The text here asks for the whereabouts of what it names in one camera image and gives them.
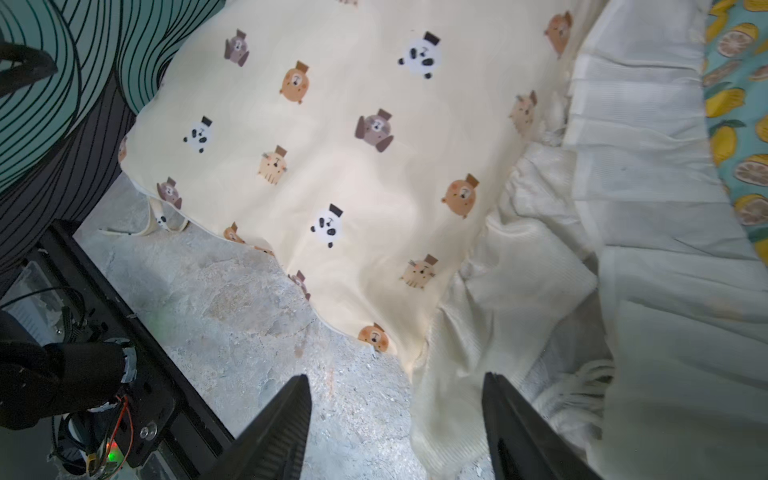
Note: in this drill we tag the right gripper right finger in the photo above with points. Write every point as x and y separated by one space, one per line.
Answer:
521 444

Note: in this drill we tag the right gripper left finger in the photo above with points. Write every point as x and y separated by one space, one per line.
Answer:
274 443

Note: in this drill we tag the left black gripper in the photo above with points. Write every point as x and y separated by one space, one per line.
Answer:
30 65

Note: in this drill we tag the cream animal print pillow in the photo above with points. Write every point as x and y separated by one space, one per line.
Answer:
447 180

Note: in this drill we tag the lemon print teal pillow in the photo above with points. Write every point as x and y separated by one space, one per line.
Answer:
734 82

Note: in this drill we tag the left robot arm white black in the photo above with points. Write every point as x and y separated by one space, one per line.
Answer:
39 216

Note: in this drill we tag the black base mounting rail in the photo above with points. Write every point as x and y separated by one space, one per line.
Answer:
159 411

